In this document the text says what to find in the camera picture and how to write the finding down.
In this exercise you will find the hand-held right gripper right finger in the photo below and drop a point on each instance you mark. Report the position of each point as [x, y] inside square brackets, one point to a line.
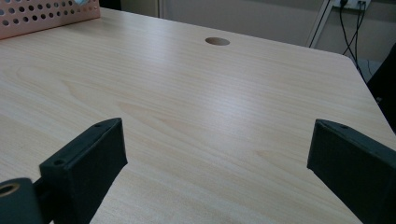
[355, 165]

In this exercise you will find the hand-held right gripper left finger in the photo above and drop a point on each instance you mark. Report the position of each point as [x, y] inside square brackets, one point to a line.
[84, 161]

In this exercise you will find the white desk leg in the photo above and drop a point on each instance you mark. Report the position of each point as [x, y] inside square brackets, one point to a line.
[318, 21]
[161, 7]

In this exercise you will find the pink perforated plastic basket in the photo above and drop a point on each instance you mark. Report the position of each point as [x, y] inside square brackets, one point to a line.
[46, 18]

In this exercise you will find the white wall power outlet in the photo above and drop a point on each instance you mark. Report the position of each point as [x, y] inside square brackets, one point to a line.
[351, 3]

